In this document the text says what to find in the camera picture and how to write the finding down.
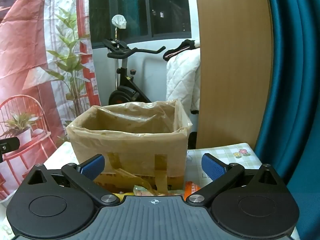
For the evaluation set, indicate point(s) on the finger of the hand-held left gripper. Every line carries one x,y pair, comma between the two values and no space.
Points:
10,144

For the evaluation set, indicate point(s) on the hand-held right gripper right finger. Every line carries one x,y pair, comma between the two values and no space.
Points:
213,166

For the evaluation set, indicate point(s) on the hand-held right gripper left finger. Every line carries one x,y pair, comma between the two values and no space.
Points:
93,167

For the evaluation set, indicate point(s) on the brown cardboard box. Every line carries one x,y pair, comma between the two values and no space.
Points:
176,182

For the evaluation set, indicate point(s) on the clear plastic liner bag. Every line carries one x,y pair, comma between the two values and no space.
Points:
130,142

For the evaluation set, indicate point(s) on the checked tablecloth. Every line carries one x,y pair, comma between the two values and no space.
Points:
225,155

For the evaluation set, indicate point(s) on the red snack packet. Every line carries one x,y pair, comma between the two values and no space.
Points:
192,190

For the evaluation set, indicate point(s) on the printed red chair backdrop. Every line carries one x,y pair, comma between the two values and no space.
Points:
25,55

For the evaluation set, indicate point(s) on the white quilted blanket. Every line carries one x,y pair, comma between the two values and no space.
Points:
182,80

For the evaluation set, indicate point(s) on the black exercise bike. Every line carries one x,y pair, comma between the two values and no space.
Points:
125,80

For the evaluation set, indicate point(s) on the wooden board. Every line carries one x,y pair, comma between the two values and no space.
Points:
232,67

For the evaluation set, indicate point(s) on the teal curtain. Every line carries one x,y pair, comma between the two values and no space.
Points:
295,105

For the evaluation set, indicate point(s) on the black garment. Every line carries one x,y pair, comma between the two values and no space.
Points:
180,48

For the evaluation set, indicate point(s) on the white bag on pole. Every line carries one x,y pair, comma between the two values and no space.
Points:
119,21

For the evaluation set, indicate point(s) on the dark window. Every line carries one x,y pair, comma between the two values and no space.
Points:
170,5

